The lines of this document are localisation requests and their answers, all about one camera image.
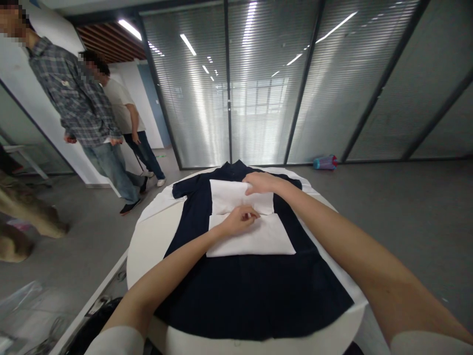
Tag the dark navy shirt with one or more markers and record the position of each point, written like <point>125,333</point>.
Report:
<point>258,288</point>

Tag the person's left fingers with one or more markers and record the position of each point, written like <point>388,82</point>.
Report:
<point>250,210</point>

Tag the person's right fingers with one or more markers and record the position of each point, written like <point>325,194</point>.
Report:
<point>249,179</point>

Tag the person's left thumb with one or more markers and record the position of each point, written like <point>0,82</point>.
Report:
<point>250,218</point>

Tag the person's left hand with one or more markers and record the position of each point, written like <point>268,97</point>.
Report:
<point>238,223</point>

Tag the clear plastic bag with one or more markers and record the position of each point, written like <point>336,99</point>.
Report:
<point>22,314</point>

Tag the person's right hand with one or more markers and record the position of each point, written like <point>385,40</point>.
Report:
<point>266,182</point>

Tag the colourful woven basket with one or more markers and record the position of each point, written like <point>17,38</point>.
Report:
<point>325,162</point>

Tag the glass partition with blinds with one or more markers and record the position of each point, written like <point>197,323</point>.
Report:
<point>266,85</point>

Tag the white garment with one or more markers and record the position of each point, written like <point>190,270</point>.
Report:
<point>255,242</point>

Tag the black bag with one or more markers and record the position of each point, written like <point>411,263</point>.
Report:
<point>98,325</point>

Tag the white low shelf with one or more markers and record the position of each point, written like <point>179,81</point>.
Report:
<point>96,296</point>

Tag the person's right thumb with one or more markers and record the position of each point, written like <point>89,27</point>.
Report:
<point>252,191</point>

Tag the white side table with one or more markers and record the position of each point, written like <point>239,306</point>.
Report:
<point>26,159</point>

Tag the beige fuzzy fabric heap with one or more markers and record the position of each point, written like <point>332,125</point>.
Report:
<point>26,218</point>

